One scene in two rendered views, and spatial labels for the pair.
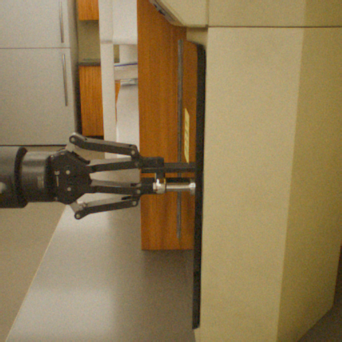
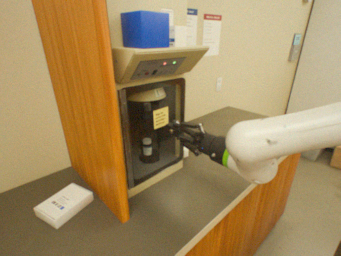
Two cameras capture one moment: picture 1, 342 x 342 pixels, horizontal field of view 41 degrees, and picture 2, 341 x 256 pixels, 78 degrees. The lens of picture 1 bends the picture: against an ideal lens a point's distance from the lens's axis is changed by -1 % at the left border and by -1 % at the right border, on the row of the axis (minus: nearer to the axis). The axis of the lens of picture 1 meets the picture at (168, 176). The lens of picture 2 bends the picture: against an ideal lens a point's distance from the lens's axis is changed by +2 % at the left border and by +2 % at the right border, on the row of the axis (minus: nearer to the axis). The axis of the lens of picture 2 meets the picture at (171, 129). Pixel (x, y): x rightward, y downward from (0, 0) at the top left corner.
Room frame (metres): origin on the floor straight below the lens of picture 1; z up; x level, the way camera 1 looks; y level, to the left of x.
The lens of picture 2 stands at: (1.17, 0.57, 1.54)
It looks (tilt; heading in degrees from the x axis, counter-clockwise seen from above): 24 degrees down; 229
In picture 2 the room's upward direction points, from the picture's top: straight up
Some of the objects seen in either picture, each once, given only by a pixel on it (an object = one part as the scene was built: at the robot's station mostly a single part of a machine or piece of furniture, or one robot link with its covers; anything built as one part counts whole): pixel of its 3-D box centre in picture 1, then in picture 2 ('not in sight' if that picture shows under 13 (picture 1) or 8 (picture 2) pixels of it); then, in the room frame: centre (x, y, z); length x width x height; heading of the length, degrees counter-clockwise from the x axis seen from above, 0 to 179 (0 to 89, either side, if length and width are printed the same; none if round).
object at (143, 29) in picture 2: not in sight; (145, 30); (0.78, 0.02, 1.56); 0.10 x 0.10 x 0.09; 2
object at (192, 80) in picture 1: (188, 169); (158, 132); (0.71, -0.03, 1.19); 0.30 x 0.01 x 0.40; 2
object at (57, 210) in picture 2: not in sight; (65, 203); (1.07, -0.15, 0.96); 0.16 x 0.12 x 0.04; 19
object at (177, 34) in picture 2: not in sight; (175, 36); (0.66, 0.02, 1.54); 0.05 x 0.05 x 0.06; 89
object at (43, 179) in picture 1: (58, 176); (204, 142); (0.65, 0.16, 1.20); 0.09 x 0.07 x 0.08; 92
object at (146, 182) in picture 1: (164, 182); (174, 131); (0.66, 0.01, 1.19); 0.07 x 0.03 x 0.01; 92
